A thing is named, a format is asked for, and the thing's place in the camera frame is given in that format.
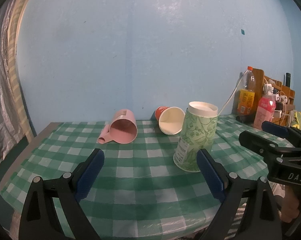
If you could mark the right hand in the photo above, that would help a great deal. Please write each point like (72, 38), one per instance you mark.
(290, 204)

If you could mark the pink plastic mug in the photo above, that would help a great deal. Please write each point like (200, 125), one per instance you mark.
(122, 128)

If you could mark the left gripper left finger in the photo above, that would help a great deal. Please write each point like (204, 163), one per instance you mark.
(39, 218)

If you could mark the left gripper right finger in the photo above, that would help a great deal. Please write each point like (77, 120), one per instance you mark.
(260, 219)

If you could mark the red paper cup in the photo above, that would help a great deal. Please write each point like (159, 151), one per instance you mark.
(170, 119)

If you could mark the green patterned paper cup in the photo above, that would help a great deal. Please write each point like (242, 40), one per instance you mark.
(197, 133)

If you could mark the green checkered tablecloth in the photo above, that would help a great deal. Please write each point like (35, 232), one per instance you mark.
(139, 194)

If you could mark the silver grey curtain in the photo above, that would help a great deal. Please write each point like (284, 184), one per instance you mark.
(15, 122)

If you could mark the orange soda bottle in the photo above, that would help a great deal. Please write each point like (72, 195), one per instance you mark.
(247, 93)

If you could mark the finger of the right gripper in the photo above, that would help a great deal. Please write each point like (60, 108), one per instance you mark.
(291, 134)
(260, 145)

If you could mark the wooden desk organizer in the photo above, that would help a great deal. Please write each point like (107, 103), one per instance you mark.
(277, 87)

